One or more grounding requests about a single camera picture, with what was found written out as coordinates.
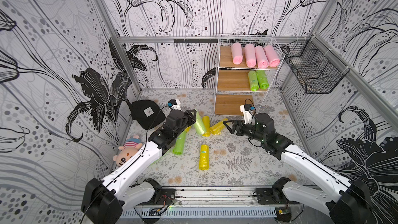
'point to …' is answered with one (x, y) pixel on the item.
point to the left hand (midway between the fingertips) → (197, 115)
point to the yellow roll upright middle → (205, 120)
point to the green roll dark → (178, 148)
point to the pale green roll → (199, 125)
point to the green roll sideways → (262, 79)
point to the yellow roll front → (204, 160)
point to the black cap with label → (147, 113)
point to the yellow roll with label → (216, 128)
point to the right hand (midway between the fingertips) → (229, 121)
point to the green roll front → (253, 81)
